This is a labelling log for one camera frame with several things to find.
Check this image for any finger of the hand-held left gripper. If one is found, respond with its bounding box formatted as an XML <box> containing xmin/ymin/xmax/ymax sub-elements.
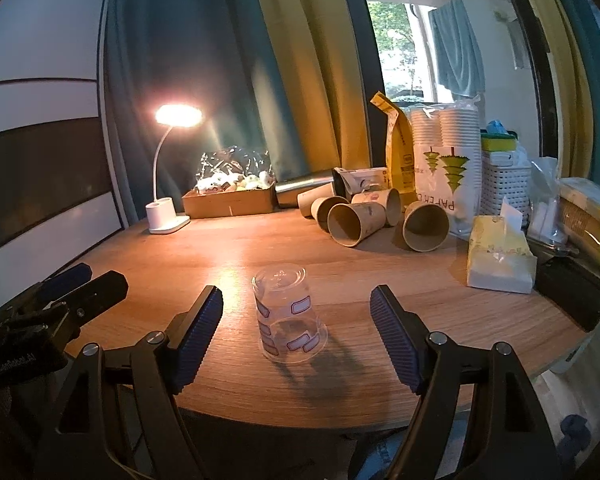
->
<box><xmin>36</xmin><ymin>262</ymin><xmax>94</xmax><ymax>307</ymax></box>
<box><xmin>50</xmin><ymin>270</ymin><xmax>130</xmax><ymax>333</ymax></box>

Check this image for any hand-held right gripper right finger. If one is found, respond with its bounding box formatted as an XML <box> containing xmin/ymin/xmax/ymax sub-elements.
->
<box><xmin>349</xmin><ymin>284</ymin><xmax>567</xmax><ymax>480</ymax></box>

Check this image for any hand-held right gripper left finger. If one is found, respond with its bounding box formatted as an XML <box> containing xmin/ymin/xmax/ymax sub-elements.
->
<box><xmin>32</xmin><ymin>285</ymin><xmax>225</xmax><ymax>480</ymax></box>

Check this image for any clear plastic cup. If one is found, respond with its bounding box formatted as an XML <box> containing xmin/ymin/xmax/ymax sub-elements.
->
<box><xmin>251</xmin><ymin>263</ymin><xmax>329</xmax><ymax>362</ymax></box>

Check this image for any brown paper cup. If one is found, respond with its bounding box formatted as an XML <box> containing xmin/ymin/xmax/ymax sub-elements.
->
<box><xmin>297</xmin><ymin>183</ymin><xmax>352</xmax><ymax>234</ymax></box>
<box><xmin>327</xmin><ymin>201</ymin><xmax>387</xmax><ymax>249</ymax></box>
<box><xmin>351</xmin><ymin>187</ymin><xmax>404</xmax><ymax>227</ymax></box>
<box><xmin>395</xmin><ymin>201</ymin><xmax>451</xmax><ymax>254</ymax></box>

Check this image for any white desk lamp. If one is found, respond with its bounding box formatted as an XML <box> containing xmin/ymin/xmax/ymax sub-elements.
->
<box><xmin>146</xmin><ymin>104</ymin><xmax>204</xmax><ymax>234</ymax></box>

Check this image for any tissue pack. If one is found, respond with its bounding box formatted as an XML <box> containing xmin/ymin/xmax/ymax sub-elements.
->
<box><xmin>466</xmin><ymin>197</ymin><xmax>538</xmax><ymax>295</ymax></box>

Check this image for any cardboard box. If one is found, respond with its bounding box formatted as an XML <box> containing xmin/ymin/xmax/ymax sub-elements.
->
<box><xmin>181</xmin><ymin>180</ymin><xmax>279</xmax><ymax>220</ymax></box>

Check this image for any white packet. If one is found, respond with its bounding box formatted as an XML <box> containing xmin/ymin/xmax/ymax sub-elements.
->
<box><xmin>336</xmin><ymin>166</ymin><xmax>392</xmax><ymax>196</ymax></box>

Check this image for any crinkled clear plastic wrap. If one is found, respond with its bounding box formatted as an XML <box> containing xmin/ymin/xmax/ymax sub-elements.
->
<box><xmin>194</xmin><ymin>145</ymin><xmax>276</xmax><ymax>193</ymax></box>

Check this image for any steel thermos bottle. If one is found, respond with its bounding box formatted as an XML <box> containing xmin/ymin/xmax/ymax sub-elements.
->
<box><xmin>275</xmin><ymin>168</ymin><xmax>350</xmax><ymax>208</ymax></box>

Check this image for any bagged stack of white cups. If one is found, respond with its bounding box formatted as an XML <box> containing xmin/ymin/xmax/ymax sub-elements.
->
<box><xmin>409</xmin><ymin>94</ymin><xmax>482</xmax><ymax>239</ymax></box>

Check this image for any black flat case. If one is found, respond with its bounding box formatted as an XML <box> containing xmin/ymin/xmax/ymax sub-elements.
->
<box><xmin>534</xmin><ymin>256</ymin><xmax>600</xmax><ymax>333</ymax></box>

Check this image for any yellow paper bag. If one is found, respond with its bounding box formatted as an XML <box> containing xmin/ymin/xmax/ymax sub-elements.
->
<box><xmin>370</xmin><ymin>91</ymin><xmax>417</xmax><ymax>207</ymax></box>

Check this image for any white plastic basket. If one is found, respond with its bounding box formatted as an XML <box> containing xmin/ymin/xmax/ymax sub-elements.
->
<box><xmin>480</xmin><ymin>147</ymin><xmax>532</xmax><ymax>217</ymax></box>

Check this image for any clear plastic bag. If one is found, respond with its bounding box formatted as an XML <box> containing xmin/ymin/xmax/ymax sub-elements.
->
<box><xmin>525</xmin><ymin>156</ymin><xmax>581</xmax><ymax>256</ymax></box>

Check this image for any green and yellow sponge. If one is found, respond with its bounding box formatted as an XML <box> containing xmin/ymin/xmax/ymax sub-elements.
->
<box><xmin>480</xmin><ymin>129</ymin><xmax>520</xmax><ymax>153</ymax></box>

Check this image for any yellow box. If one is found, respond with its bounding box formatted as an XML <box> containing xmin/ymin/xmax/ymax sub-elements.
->
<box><xmin>557</xmin><ymin>177</ymin><xmax>600</xmax><ymax>276</ymax></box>

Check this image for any teal curtain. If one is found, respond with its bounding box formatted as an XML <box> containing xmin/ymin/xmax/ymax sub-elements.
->
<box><xmin>100</xmin><ymin>0</ymin><xmax>311</xmax><ymax>226</ymax></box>

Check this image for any yellow curtain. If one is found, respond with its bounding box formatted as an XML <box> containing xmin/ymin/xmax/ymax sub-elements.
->
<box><xmin>245</xmin><ymin>0</ymin><xmax>373</xmax><ymax>173</ymax></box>

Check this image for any hanging teal cloth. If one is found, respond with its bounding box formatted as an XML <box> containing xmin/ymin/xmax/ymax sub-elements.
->
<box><xmin>427</xmin><ymin>0</ymin><xmax>487</xmax><ymax>100</ymax></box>

